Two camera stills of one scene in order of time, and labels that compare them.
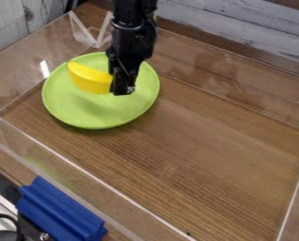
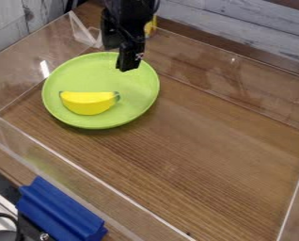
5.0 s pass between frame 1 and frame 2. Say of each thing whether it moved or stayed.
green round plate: stayed
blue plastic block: stayed
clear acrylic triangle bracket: stayed
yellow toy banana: moved
